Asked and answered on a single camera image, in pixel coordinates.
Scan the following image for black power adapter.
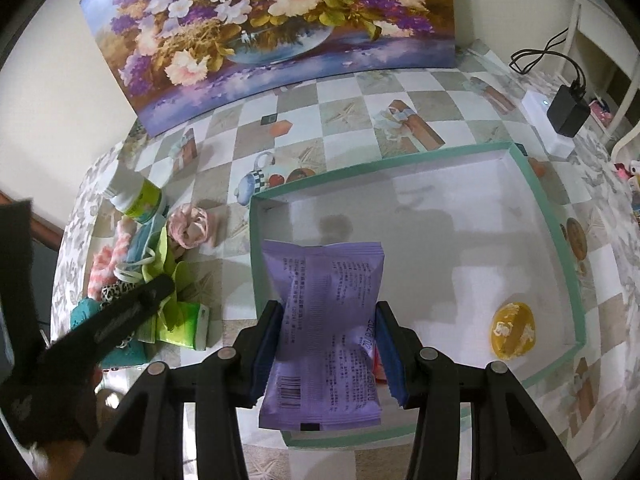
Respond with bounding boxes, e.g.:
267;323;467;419
546;85;592;137

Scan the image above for black cable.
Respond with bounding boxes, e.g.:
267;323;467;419
509;25;586;91

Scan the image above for purple snack packet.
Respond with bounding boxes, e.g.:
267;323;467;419
258;240;386;431

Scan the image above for white power strip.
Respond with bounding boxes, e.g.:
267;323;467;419
521;89;583;157

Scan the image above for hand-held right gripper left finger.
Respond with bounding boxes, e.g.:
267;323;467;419
75;300;286;480

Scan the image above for pink scrunchie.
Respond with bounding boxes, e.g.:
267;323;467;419
167;204;218;250

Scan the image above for checkered printed tablecloth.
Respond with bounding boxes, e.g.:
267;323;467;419
50;40;640;480

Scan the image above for leopard print scrunchie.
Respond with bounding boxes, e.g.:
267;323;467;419
100;282;137;348

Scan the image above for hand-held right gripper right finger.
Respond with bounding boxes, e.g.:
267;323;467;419
375;301;583;480

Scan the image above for white bottle with green label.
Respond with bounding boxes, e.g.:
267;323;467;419
102;169;168;223

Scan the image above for green cloth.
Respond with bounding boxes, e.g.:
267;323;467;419
137;225;196;343

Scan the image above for dark wooden furniture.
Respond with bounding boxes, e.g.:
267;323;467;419
27;205;68;346

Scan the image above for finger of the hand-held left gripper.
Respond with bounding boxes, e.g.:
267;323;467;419
52;274;176;361

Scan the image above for yellow round wrapped item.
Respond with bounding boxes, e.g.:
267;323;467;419
492;301;537;360

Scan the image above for pink and white fuzzy sock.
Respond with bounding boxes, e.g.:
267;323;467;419
89;220;136;302

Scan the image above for teal cloth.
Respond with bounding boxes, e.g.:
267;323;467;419
70;297;147;367

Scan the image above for green tissue pack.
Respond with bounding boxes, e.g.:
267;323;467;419
160;301;211;352

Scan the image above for blue face mask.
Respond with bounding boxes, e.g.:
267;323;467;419
117;215;168;283

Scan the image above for pink packet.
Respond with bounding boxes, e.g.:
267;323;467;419
587;100;615;125

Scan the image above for white box with teal rim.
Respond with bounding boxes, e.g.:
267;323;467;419
248;142;586;450

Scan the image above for flower painting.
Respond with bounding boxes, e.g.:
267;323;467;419
80;0;457;136

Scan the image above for white chair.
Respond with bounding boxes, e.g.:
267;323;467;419
570;0;640;153

